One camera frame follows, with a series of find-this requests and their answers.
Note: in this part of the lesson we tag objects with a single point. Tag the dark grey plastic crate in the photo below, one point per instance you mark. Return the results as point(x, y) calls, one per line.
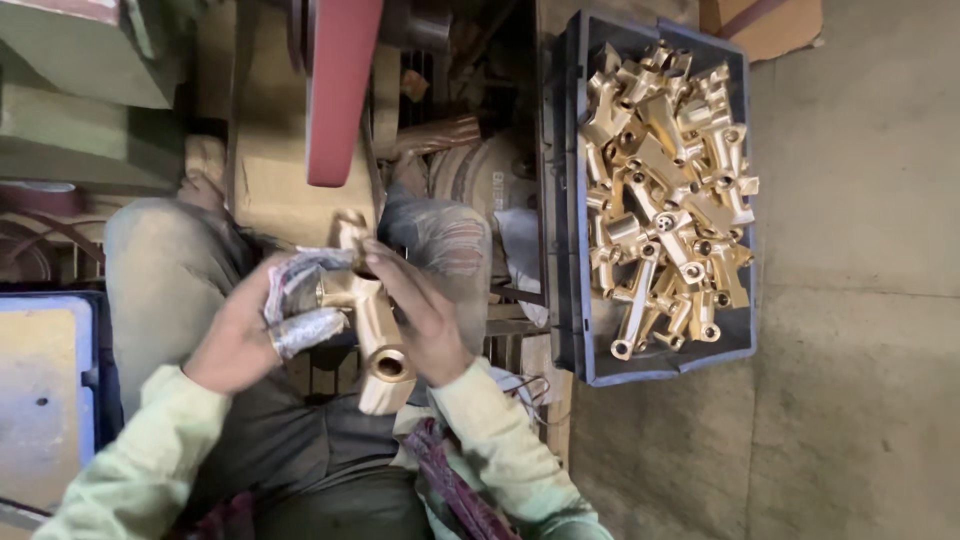
point(577, 225)

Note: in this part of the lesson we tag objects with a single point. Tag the person's left fingers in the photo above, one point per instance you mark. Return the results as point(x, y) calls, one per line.
point(304, 300)

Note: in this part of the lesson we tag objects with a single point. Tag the person's legs in grey trousers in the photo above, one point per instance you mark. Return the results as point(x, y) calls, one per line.
point(225, 315)

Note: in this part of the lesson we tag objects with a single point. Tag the green grinding machine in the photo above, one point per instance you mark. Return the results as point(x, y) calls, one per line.
point(82, 82)

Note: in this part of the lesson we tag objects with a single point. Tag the heap of brass castings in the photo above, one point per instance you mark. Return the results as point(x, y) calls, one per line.
point(667, 195)

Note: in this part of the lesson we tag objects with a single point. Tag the red sanding belt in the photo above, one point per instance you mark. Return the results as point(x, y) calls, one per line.
point(341, 90)

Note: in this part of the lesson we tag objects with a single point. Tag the white cloth rag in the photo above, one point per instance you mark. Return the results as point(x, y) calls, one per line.
point(521, 247)

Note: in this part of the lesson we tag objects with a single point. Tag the brass tap body casting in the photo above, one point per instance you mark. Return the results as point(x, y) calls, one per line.
point(371, 315)

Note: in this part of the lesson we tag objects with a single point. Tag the brown cardboard box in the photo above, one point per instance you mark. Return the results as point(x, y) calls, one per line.
point(761, 26)

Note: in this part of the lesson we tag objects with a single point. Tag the blue plastic crate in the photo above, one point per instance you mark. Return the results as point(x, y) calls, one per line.
point(45, 397)

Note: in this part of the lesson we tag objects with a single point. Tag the maroon cloth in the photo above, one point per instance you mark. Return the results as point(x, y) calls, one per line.
point(457, 480)

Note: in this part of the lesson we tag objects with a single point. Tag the round electric motor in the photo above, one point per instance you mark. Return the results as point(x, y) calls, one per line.
point(480, 176)

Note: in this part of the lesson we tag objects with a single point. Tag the person's right fingers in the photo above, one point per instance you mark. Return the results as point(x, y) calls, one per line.
point(397, 289)

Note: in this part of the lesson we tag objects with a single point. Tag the person's left hand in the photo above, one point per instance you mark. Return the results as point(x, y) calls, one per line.
point(240, 337)

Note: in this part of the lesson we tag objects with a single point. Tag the person's right hand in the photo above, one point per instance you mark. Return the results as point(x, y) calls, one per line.
point(427, 315)

